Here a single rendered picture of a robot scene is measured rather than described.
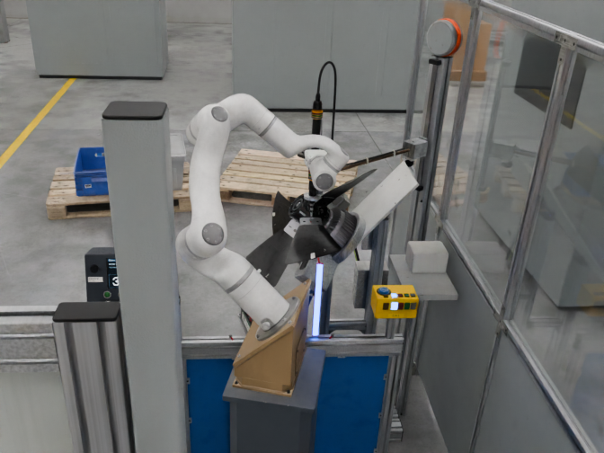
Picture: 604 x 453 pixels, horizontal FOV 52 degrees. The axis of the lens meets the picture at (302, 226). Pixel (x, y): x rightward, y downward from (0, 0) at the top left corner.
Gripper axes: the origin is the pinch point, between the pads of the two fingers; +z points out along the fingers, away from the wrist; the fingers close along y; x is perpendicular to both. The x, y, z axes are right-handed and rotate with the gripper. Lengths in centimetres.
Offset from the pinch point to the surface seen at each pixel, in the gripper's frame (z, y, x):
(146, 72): 698, -169, -144
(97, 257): -39, -79, -26
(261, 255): 4, -21, -51
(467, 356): -21, 70, -88
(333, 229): 0.3, 9.9, -35.9
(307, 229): -6.9, -2.1, -32.1
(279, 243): 4.2, -12.6, -44.6
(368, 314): 9, 31, -86
